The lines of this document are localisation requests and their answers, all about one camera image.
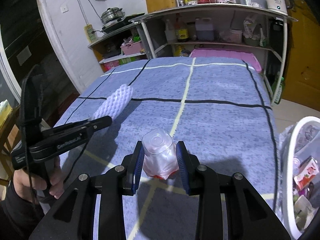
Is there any white plastic jug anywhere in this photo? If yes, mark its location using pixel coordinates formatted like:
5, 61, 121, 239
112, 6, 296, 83
165, 19, 177, 43

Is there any green plastic bottle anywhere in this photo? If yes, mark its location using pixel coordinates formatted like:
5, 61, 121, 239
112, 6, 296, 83
274, 76, 285, 104

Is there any brown sauce bottle red cap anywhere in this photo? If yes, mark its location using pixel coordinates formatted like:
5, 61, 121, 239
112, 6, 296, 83
175, 14, 189, 42

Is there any clear plastic cup red lid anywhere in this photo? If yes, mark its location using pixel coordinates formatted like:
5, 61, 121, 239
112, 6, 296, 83
141, 129, 179, 180

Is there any bundle of plastic bags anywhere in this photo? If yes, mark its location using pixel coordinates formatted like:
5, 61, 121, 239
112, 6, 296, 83
244, 15, 267, 47

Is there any person's left hand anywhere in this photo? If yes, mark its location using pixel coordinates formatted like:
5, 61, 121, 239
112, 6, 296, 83
12, 156, 65, 200

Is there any pink drink carton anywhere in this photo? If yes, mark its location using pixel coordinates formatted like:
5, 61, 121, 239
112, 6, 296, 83
293, 156, 319, 190

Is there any pink round container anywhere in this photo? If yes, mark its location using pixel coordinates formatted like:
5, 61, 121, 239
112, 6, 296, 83
229, 29, 243, 43

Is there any white kitchen shelf unit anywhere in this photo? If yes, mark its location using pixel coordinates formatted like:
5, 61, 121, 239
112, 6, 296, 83
129, 2, 298, 103

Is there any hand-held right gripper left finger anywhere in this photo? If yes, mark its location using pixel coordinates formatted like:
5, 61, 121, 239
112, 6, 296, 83
29, 141, 145, 240

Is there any wooden chair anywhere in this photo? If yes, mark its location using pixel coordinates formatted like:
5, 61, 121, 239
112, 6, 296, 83
0, 105, 23, 185

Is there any purple liquid jug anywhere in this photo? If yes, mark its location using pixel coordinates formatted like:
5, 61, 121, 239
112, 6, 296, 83
195, 17, 215, 42

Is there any black induction cooker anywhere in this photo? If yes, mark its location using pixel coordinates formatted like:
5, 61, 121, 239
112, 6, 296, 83
101, 12, 145, 33

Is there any pink plastic basket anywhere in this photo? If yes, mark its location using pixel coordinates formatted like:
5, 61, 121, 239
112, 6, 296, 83
121, 42, 145, 55

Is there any brown glass jar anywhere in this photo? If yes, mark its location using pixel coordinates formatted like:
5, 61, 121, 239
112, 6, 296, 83
187, 22, 197, 40

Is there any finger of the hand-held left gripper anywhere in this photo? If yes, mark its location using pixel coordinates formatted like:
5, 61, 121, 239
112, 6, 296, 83
85, 116, 112, 137
41, 119, 97, 134

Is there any dark drinking bottle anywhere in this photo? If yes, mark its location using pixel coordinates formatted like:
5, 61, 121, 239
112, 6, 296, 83
270, 20, 282, 50

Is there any white paper bag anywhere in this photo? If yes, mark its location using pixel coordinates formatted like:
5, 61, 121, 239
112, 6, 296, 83
294, 195, 315, 230

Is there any stainless steel pot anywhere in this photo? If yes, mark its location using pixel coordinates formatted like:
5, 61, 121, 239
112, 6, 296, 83
100, 7, 125, 24

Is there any white round trash bin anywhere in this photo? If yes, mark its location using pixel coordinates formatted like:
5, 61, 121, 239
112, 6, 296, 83
277, 116, 320, 240

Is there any blue plaid blanket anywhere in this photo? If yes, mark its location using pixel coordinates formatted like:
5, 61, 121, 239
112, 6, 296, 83
52, 56, 278, 240

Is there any hanging power cord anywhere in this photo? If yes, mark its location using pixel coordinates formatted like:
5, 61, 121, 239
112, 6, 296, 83
72, 0, 100, 26

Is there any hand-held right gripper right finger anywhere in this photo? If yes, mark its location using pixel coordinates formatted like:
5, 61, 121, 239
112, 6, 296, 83
176, 141, 292, 240

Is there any pink lidded storage box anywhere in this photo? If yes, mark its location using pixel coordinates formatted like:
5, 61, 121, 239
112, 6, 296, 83
190, 49, 262, 73

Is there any black pan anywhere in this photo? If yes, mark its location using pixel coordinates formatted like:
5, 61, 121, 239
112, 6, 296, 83
104, 42, 122, 55

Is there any white foam net sleeve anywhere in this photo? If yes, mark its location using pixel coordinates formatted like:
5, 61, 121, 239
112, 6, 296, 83
91, 84, 133, 124

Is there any small white side shelf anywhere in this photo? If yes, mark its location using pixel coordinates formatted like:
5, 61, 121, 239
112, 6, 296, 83
87, 22, 150, 73

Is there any yellow wooden door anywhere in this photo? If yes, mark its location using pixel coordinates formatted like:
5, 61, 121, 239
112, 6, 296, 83
282, 0, 320, 105

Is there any person's left forearm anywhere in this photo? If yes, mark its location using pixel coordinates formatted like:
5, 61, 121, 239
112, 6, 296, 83
0, 180, 48, 240

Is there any yellow power strip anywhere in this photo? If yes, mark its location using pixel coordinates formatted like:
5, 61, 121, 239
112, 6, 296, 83
84, 24, 97, 43

